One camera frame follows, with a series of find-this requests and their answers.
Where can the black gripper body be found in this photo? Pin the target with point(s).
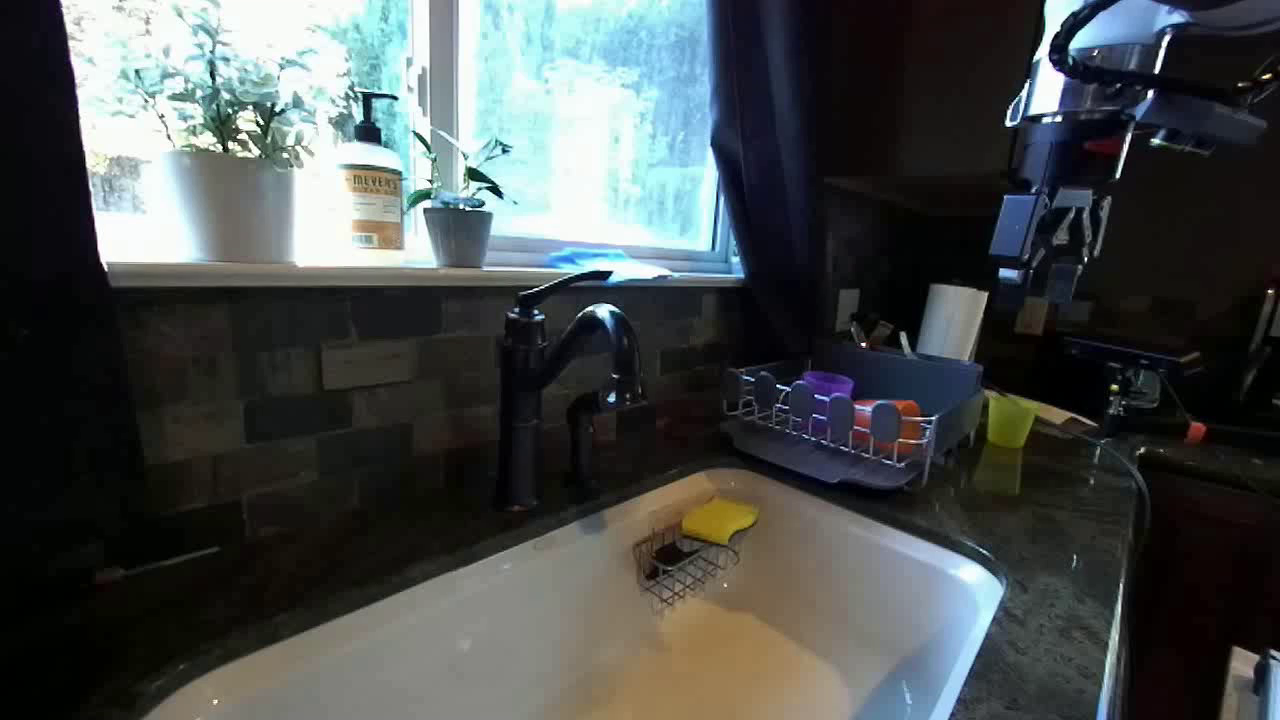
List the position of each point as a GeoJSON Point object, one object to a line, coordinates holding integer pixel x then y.
{"type": "Point", "coordinates": [1075, 141]}

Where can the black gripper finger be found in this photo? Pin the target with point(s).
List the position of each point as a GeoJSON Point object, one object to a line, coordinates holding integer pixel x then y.
{"type": "Point", "coordinates": [1064, 260]}
{"type": "Point", "coordinates": [1013, 242]}

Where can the black tap faucet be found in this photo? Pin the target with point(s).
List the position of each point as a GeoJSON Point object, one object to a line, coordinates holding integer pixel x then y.
{"type": "Point", "coordinates": [522, 402]}

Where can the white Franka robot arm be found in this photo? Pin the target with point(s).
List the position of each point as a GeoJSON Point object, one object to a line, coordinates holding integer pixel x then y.
{"type": "Point", "coordinates": [1200, 18]}

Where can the white paper towel roll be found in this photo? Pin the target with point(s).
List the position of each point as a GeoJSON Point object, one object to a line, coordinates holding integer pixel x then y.
{"type": "Point", "coordinates": [954, 320]}

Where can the steel dish drying rack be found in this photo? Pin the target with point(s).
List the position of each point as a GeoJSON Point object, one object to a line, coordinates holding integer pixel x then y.
{"type": "Point", "coordinates": [923, 382]}

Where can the green plastic cup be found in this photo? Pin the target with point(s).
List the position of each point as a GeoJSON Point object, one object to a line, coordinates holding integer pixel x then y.
{"type": "Point", "coordinates": [1011, 420]}

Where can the orange plastic cup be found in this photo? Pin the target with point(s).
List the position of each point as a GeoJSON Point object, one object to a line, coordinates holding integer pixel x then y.
{"type": "Point", "coordinates": [886, 425]}

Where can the purple plastic cup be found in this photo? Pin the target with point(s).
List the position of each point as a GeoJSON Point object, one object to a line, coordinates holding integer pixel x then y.
{"type": "Point", "coordinates": [830, 387]}

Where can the dark window curtain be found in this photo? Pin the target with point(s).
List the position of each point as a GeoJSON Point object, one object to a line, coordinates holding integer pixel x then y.
{"type": "Point", "coordinates": [767, 160]}
{"type": "Point", "coordinates": [41, 294]}

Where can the white kitchen sink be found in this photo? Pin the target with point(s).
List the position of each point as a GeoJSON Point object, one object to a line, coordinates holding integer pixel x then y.
{"type": "Point", "coordinates": [866, 602]}

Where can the yellow sponge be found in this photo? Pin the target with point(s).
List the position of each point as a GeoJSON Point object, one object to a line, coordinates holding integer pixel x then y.
{"type": "Point", "coordinates": [722, 520]}

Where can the blue cloth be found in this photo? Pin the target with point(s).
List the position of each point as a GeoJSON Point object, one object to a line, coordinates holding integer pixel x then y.
{"type": "Point", "coordinates": [602, 267]}

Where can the small grey potted plant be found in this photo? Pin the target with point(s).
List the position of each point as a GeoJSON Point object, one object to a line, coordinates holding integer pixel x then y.
{"type": "Point", "coordinates": [456, 237]}

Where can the soap pump bottle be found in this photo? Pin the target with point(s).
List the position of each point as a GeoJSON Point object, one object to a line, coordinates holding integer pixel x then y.
{"type": "Point", "coordinates": [372, 195]}

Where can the large white potted plant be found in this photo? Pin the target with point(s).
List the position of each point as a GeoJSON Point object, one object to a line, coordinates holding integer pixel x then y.
{"type": "Point", "coordinates": [233, 204]}

